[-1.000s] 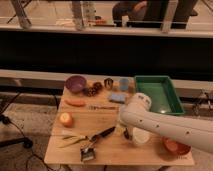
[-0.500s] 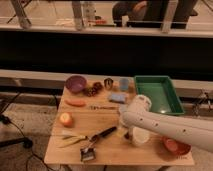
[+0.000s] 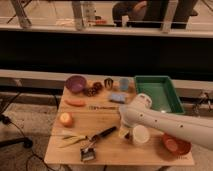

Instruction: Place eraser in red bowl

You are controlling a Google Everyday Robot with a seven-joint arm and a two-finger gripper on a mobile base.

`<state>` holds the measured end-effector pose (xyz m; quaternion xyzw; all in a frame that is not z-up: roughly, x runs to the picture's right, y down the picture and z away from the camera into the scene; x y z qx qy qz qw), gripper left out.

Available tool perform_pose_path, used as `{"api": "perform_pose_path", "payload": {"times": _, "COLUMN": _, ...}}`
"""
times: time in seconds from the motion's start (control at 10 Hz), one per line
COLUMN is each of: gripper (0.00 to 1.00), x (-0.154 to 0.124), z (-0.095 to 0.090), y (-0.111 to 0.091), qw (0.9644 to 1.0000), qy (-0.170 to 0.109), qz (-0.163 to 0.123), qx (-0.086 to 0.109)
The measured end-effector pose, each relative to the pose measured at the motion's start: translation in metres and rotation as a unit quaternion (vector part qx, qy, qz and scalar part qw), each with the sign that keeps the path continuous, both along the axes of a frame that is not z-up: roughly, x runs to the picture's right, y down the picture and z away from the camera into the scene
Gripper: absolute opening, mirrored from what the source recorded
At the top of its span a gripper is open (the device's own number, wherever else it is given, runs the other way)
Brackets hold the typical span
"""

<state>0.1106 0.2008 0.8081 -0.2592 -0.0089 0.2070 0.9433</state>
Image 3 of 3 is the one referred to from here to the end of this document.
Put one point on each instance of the black whiteboard eraser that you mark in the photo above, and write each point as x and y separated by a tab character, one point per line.
127	135

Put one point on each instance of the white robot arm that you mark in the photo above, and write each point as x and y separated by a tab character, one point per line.
192	129

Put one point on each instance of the purple bowl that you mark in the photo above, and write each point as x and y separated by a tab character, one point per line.
75	83

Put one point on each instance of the red bowl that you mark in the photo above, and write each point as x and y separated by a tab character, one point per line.
176	146

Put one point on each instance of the small metal cup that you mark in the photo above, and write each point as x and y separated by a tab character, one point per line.
108	83

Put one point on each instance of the dark brown pine cone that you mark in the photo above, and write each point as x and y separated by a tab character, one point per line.
98	86

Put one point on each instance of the blue sponge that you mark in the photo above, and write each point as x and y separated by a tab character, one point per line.
117	97

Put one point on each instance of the blue plastic cup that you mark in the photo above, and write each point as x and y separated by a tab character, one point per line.
124	84

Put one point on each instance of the orange carrot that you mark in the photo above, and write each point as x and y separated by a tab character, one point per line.
76	103

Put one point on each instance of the red yellow apple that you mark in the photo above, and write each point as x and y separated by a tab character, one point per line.
66	119

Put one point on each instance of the white plastic cup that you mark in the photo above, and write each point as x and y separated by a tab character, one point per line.
140	134

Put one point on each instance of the green plastic tray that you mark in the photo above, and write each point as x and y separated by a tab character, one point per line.
161	91

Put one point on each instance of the black binder clip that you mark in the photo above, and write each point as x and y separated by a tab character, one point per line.
87	153

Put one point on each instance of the seated person in background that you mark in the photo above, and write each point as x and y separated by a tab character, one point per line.
150	13

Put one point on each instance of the metal table leg middle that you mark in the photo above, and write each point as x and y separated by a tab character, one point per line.
77	13

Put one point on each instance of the metal table leg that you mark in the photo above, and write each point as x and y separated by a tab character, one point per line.
22	17
169	15
77	13

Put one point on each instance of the metal table leg right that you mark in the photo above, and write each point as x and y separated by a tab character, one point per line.
169	15

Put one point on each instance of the metal table leg left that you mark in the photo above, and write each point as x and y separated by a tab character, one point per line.
22	17

